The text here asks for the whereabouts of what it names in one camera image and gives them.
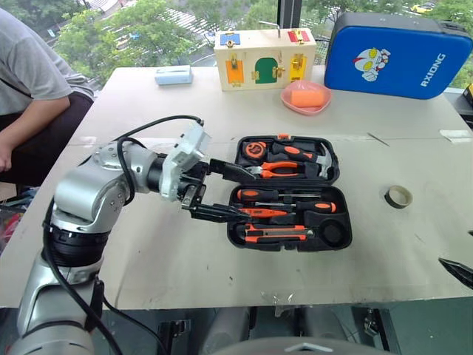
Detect black orange tool case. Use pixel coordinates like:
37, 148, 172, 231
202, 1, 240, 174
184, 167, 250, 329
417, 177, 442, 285
225, 135, 354, 254

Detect dark window frame post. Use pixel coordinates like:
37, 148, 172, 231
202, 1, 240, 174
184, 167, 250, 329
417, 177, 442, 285
276, 0, 304, 31

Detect clear tape strip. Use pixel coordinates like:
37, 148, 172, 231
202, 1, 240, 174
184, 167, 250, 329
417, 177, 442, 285
439, 129, 473, 143

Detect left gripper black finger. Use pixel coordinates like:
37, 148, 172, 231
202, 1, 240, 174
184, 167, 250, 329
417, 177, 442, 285
188, 202, 245, 225
208, 158, 257, 183

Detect seated person in grey shirt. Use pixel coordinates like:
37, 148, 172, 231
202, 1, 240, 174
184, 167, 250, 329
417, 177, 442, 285
0, 7, 95, 188

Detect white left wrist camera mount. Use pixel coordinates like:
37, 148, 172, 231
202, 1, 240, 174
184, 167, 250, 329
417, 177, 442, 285
160, 121, 212, 203

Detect light blue tissue pack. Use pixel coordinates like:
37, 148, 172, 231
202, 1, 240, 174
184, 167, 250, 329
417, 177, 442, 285
154, 65, 194, 87

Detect orange voltage tester pen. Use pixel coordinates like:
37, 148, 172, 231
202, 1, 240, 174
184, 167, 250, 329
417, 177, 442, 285
236, 207, 290, 219

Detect silver allen key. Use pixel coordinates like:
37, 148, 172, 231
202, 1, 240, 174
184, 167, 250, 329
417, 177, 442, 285
258, 20, 282, 38

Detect orange sponge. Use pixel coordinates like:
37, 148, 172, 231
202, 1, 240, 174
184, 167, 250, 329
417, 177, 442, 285
288, 87, 325, 109

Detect dark tape roll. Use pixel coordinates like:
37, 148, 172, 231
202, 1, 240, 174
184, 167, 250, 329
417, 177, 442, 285
384, 185, 413, 210

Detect pink bowl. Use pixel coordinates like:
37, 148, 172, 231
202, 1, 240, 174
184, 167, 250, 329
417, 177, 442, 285
279, 80, 333, 116

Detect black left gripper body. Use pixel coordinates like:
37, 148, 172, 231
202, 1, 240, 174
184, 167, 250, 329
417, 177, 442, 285
177, 160, 212, 220

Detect grey rounded robot torso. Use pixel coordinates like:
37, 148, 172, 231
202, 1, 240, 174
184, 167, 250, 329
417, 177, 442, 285
210, 336, 392, 355

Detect silver metal bracket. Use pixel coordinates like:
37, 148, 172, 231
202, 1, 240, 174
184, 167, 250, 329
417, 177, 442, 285
364, 308, 381, 337

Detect person's bare hand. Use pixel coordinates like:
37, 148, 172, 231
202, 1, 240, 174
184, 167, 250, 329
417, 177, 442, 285
0, 142, 13, 173

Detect black orange handled screwdriver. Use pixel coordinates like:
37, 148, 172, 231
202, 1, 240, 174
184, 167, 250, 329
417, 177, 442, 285
254, 200, 338, 214
236, 188, 322, 203

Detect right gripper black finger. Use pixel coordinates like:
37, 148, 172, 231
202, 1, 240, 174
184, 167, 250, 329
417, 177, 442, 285
438, 257, 473, 291

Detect orange black tape measure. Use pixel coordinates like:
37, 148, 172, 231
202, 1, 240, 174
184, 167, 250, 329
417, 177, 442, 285
243, 141, 270, 160

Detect blue cartoon print case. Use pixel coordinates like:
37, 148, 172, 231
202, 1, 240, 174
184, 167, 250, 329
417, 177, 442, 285
324, 12, 473, 101

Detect orange black pliers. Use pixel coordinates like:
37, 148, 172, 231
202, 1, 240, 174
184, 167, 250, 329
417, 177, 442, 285
245, 160, 306, 180

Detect thin dark stick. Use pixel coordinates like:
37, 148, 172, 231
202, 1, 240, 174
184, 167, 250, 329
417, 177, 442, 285
367, 132, 391, 148

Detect black orange claw hammer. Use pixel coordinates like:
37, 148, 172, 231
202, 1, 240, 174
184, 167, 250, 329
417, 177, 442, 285
271, 142, 336, 178

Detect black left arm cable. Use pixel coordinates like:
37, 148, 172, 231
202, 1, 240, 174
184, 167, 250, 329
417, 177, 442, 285
42, 115, 206, 355

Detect wooden latch busy box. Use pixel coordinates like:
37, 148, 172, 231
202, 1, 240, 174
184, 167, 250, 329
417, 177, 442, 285
213, 28, 318, 92

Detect crumpled clear tape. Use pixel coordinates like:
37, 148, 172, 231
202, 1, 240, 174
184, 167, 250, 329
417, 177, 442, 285
260, 290, 296, 317

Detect orange black utility knife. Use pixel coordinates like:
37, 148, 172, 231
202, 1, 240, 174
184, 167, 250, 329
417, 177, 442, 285
243, 223, 315, 243

